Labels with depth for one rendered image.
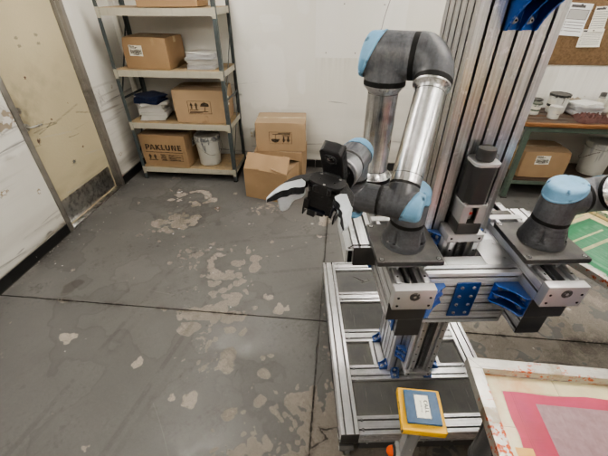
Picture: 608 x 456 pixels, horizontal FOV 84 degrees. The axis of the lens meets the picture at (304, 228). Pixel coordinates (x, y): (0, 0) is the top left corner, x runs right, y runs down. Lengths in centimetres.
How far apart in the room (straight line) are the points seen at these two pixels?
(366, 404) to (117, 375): 155
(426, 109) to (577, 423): 101
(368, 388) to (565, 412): 99
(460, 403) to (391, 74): 171
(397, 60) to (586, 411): 116
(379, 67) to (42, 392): 255
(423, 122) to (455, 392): 162
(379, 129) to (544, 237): 69
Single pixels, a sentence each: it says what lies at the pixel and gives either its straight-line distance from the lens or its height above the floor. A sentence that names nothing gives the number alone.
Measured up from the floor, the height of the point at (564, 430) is 96.
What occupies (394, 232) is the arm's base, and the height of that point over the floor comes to 133.
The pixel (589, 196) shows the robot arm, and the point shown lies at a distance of 140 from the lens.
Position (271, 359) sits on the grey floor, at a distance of 239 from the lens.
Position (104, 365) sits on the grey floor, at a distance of 269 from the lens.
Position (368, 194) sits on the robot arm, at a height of 158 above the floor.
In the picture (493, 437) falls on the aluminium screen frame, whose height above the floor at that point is 99.
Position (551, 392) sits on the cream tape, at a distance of 141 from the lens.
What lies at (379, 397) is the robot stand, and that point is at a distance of 206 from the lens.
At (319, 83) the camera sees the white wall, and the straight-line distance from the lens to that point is 433.
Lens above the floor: 199
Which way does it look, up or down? 35 degrees down
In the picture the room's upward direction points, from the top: straight up
